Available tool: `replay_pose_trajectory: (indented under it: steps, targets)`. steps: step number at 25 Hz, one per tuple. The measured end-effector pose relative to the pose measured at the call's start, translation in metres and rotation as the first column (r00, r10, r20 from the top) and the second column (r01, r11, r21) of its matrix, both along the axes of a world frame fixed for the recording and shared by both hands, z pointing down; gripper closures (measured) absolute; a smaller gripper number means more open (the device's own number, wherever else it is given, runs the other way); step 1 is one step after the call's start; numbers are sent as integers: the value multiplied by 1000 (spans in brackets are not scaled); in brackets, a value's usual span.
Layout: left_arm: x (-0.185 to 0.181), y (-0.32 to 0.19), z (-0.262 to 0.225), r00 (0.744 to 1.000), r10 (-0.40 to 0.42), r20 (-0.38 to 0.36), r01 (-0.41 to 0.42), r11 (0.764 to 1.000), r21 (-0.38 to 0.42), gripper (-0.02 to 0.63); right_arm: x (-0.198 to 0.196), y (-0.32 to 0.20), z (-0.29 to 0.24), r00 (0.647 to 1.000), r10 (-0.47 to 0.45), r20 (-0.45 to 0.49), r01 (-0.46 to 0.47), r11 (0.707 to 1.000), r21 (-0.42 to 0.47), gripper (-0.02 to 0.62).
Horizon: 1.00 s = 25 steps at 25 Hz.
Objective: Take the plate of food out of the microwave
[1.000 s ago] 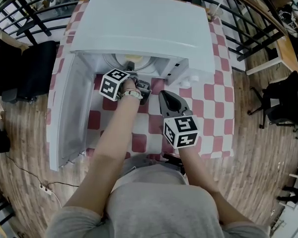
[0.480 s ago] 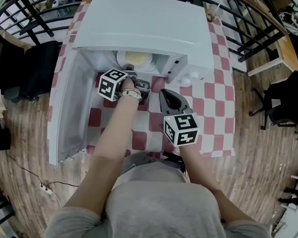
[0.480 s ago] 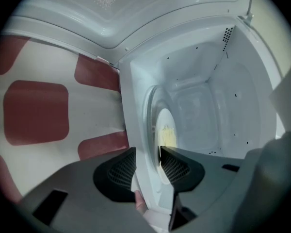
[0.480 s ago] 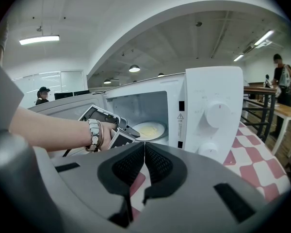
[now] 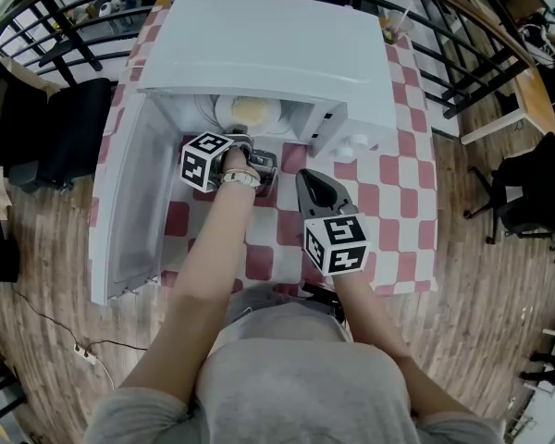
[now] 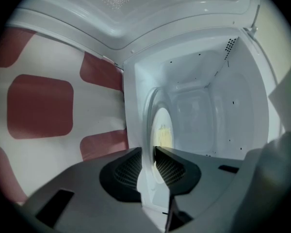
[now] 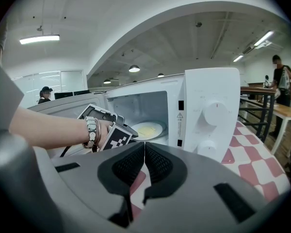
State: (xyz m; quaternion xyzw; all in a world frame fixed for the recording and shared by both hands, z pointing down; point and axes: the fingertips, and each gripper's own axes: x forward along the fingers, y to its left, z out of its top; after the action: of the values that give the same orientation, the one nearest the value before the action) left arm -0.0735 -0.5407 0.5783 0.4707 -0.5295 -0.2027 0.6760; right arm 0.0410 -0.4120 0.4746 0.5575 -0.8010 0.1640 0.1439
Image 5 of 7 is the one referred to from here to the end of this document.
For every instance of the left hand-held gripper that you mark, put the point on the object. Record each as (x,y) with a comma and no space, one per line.
(199,155)

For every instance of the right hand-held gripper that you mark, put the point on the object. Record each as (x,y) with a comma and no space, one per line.
(335,243)

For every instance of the plastic drink cup with straw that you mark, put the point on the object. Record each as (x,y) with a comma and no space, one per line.
(396,28)

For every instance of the person's left forearm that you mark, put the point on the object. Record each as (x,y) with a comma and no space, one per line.
(217,238)

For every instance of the white plate of food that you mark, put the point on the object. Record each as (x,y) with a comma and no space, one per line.
(249,109)

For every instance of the person's grey shirt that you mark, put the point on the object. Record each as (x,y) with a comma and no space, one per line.
(300,386)

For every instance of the black office chair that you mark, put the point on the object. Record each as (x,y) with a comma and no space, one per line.
(532,197)

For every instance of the black cloth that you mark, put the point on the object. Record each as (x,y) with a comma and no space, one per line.
(9,109)

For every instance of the red white checked tablecloth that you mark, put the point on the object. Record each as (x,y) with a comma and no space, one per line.
(398,192)

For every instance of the wooden side desk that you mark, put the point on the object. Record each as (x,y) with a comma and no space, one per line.
(536,100)

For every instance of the white microwave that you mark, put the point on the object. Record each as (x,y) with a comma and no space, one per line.
(268,40)

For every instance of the person's left hand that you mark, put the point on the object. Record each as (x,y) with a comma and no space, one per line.
(238,160)

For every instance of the person's right forearm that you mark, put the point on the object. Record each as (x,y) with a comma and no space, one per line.
(365,312)

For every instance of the black metal railing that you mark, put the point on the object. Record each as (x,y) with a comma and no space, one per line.
(448,49)

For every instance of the white power strip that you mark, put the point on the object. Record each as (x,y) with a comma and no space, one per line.
(85,353)

